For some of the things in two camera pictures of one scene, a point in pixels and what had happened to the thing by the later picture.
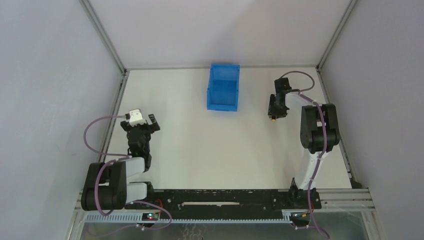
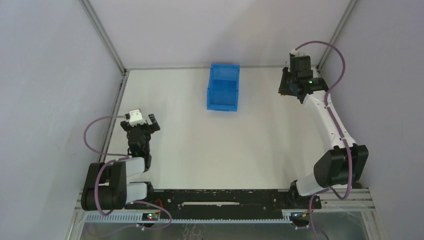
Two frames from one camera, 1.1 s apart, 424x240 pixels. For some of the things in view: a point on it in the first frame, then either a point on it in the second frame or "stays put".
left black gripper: (139, 128) stays put
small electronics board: (150, 216) stays put
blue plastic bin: (223, 87) stays put
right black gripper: (277, 108) to (285, 84)
